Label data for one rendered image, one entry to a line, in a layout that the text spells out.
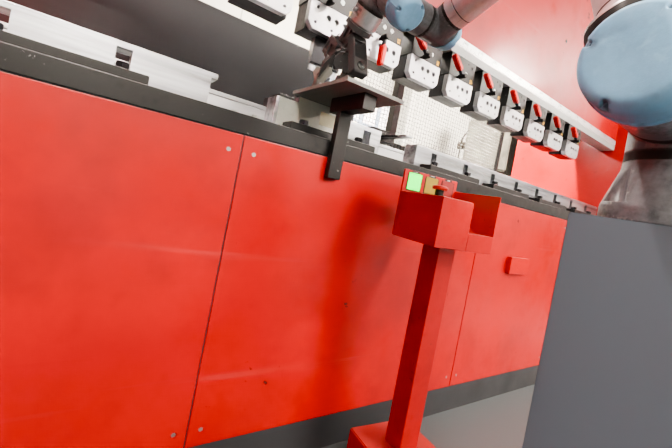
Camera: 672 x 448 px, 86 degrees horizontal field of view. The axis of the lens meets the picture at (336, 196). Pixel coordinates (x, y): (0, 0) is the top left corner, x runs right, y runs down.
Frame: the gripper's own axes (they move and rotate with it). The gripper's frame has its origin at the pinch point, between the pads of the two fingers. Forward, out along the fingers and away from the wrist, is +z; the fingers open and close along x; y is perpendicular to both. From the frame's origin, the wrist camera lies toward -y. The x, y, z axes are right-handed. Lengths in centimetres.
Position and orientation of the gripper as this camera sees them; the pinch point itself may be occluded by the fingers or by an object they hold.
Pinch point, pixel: (324, 94)
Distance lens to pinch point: 106.8
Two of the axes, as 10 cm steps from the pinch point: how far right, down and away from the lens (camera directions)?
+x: -8.0, -1.5, -5.8
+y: -3.1, -7.3, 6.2
